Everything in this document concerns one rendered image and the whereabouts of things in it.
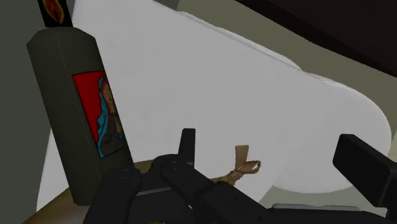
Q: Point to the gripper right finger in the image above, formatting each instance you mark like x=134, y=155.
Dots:
x=366, y=167

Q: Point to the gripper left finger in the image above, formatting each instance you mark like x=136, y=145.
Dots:
x=173, y=176

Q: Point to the tan knotted ribbon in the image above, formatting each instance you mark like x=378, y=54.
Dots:
x=240, y=172

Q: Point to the dark olive picture candle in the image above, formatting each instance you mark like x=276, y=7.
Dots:
x=62, y=102

